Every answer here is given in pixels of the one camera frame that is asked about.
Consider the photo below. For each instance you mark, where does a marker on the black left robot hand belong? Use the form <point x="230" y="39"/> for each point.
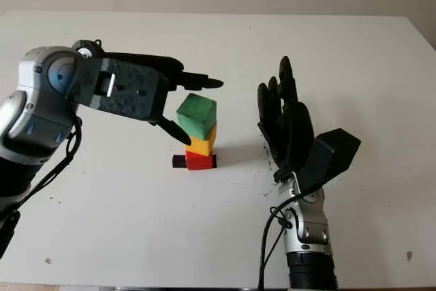
<point x="153" y="62"/>

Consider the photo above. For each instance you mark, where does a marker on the red block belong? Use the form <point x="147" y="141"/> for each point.
<point x="199" y="162"/>

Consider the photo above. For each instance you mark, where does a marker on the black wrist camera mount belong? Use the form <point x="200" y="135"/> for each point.
<point x="133" y="90"/>
<point x="334" y="154"/>

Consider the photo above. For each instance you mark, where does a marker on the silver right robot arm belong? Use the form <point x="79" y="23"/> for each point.
<point x="310" y="229"/>

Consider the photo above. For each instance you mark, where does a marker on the black tape strip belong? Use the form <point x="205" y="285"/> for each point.
<point x="178" y="161"/>

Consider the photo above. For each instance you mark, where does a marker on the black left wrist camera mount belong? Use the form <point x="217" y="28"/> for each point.
<point x="133" y="90"/>

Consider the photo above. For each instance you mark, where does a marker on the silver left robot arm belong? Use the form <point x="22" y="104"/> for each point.
<point x="34" y="117"/>

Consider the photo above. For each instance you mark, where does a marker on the green block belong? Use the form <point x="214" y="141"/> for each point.
<point x="197" y="114"/>

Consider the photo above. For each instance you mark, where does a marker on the black robot torso edge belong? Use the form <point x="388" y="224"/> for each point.
<point x="187" y="289"/>

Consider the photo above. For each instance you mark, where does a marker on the yellow block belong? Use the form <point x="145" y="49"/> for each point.
<point x="202" y="146"/>

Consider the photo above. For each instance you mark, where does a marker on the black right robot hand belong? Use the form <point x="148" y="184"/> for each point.
<point x="289" y="134"/>

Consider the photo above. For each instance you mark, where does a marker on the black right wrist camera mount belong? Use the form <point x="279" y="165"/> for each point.
<point x="334" y="154"/>

